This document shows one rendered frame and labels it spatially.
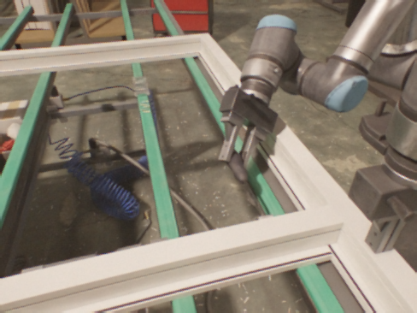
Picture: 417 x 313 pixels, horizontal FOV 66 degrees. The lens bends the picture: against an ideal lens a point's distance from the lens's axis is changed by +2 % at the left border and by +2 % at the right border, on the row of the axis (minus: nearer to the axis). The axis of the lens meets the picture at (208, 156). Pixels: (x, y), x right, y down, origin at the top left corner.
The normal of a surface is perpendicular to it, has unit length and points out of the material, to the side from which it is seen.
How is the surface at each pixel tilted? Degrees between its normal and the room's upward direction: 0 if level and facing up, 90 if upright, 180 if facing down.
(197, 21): 90
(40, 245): 0
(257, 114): 62
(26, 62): 90
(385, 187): 0
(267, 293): 0
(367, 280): 90
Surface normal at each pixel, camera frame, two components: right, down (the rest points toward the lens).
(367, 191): -0.97, 0.17
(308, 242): 0.25, 0.59
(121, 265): -0.02, -0.79
